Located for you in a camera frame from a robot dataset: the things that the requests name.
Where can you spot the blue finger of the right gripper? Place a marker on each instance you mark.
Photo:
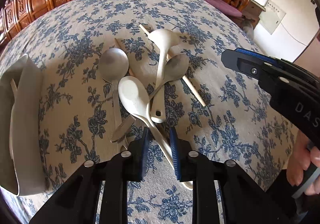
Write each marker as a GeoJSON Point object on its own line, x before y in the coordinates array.
{"type": "Point", "coordinates": [252, 58]}

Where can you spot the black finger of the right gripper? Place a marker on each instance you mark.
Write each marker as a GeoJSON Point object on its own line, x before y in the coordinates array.
{"type": "Point", "coordinates": [230, 61]}

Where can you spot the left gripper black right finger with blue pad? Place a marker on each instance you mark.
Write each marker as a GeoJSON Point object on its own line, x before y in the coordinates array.
{"type": "Point", "coordinates": [222, 191]}

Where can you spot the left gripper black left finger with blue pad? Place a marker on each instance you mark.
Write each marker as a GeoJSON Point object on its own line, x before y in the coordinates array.
{"type": "Point", "coordinates": [98, 189]}

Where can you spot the light chopstick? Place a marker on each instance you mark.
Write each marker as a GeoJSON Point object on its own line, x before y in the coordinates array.
{"type": "Point", "coordinates": [185, 79]}

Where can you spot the metal knife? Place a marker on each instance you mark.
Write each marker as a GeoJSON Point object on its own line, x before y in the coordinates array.
{"type": "Point", "coordinates": [122, 128]}

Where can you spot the small metal spoon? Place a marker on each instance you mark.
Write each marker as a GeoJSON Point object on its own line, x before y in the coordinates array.
{"type": "Point", "coordinates": [175, 69]}

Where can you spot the white ladle spoon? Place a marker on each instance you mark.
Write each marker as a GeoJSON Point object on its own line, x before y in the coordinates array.
{"type": "Point", "coordinates": [164, 39]}

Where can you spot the white plastic spoon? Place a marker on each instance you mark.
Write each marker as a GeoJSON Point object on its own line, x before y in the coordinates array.
{"type": "Point", "coordinates": [135, 100]}

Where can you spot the brown wooden chopstick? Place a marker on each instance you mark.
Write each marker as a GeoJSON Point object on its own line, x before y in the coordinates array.
{"type": "Point", "coordinates": [125, 58]}

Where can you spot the large metal spoon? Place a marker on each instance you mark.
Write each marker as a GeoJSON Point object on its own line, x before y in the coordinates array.
{"type": "Point", "coordinates": [112, 69]}

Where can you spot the white plastic fork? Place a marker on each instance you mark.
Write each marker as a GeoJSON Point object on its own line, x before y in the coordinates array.
{"type": "Point", "coordinates": [13, 87]}

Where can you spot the person's right hand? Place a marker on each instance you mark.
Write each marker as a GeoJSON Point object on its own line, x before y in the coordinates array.
{"type": "Point", "coordinates": [300, 159]}

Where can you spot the wooden side table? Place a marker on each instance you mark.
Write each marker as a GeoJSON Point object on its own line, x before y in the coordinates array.
{"type": "Point", "coordinates": [252, 12]}

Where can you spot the grey metal tray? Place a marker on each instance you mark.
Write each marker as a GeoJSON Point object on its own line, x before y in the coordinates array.
{"type": "Point", "coordinates": [21, 165]}

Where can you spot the purple armchair cushion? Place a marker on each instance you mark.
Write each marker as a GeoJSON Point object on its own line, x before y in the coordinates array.
{"type": "Point", "coordinates": [225, 8]}

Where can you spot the white wall panel board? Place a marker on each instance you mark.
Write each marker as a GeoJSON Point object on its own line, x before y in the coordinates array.
{"type": "Point", "coordinates": [271, 17]}

